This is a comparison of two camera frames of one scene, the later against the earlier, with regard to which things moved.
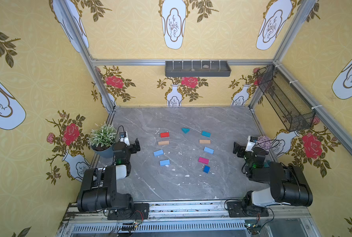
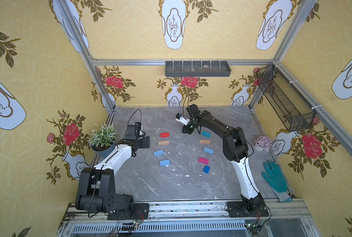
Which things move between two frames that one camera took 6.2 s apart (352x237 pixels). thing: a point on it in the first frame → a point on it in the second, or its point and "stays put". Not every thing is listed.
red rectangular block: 164,135 stays put
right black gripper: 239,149 → 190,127
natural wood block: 165,142 stays put
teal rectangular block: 206,134 stays put
